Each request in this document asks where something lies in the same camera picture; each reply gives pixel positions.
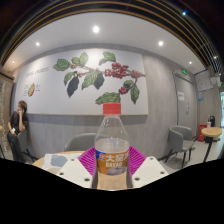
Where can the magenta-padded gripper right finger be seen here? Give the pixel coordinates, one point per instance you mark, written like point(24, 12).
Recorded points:
point(150, 170)

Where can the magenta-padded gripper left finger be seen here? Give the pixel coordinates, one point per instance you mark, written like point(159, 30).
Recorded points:
point(75, 171)

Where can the clear red-capped water bottle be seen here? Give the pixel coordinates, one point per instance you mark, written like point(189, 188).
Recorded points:
point(112, 153)

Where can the red fire extinguisher cabinet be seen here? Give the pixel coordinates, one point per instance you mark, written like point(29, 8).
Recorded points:
point(202, 132)

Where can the grey door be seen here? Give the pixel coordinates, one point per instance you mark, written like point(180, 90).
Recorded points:
point(186, 110)

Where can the small round wooden table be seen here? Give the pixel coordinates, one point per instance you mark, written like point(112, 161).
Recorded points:
point(211, 131)

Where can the person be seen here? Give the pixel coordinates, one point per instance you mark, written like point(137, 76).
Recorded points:
point(17, 123)

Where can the green exit sign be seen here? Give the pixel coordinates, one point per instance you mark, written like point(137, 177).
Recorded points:
point(184, 71)

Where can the round ceiling lights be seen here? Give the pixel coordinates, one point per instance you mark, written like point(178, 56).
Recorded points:
point(96, 29)

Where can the coffee plant wall mural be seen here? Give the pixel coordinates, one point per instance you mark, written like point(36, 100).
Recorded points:
point(46, 90)

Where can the wooden wall panel with writing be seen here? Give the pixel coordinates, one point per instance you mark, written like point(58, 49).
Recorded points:
point(5, 106)

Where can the white wall notice board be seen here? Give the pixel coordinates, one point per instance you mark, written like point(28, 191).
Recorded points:
point(204, 81)

